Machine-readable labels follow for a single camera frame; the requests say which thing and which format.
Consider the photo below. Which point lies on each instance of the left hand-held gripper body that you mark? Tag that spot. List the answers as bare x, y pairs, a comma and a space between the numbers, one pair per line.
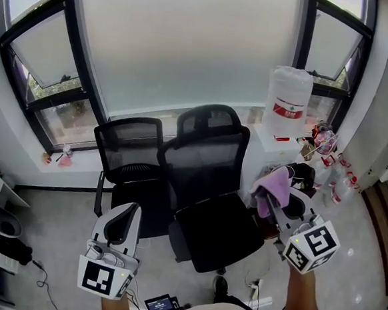
96, 273

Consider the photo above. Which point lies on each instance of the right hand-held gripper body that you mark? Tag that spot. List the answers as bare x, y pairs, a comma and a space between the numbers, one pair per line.
317, 242

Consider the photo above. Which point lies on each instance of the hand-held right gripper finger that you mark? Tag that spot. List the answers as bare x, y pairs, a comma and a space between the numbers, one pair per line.
276, 212
307, 206

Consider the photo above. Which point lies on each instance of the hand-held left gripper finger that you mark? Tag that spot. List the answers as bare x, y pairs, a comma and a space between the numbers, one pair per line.
136, 226
101, 225

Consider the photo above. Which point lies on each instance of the purple cloth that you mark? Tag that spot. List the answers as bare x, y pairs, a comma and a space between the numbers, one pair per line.
273, 185

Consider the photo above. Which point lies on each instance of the black mesh office chair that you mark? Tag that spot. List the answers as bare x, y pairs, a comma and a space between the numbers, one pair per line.
203, 161

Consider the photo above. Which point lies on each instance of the person's right forearm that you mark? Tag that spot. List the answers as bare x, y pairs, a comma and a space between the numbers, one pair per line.
302, 303

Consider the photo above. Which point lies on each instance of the black bag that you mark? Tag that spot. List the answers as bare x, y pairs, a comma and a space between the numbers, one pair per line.
304, 174

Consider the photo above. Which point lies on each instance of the black chair armrest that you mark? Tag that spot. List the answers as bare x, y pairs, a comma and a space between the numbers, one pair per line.
179, 243

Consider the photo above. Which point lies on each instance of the white water dispenser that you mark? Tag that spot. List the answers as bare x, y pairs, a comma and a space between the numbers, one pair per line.
274, 150

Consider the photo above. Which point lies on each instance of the black office chair seat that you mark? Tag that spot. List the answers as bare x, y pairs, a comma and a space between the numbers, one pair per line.
218, 233

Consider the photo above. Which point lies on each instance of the brown wooden panel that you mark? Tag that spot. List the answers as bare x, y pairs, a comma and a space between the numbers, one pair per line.
380, 232

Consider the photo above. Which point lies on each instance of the pink clear plastic bag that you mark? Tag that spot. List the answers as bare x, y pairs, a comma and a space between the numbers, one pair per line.
325, 141

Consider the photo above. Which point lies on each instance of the small black screen device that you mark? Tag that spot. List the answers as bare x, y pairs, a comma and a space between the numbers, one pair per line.
160, 306

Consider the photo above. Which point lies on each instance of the pink flat object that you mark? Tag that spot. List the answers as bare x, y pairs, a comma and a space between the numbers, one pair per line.
65, 162

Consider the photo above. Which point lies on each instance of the low-back black mesh chair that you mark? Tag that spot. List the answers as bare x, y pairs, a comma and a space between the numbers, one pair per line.
128, 145

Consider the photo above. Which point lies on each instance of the clear plastic cup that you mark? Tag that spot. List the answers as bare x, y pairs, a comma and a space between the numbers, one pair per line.
67, 150

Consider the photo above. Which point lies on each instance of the small red object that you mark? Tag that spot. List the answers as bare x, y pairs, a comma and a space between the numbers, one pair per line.
46, 158

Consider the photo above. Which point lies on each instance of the person's black shoe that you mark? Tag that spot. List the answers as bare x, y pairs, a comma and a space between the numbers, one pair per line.
221, 288

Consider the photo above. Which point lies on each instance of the black bundle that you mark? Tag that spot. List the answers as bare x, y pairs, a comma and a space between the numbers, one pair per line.
3, 246

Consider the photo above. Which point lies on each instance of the grey and white device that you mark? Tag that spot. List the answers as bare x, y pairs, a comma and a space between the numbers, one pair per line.
3, 221

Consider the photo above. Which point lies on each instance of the person's black trousers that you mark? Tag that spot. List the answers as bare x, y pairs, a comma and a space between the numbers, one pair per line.
236, 303

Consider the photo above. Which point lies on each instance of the white locker cabinet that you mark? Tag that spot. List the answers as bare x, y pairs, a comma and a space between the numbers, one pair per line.
384, 116

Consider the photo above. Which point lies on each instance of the black framed window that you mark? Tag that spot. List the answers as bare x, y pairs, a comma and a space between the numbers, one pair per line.
189, 50

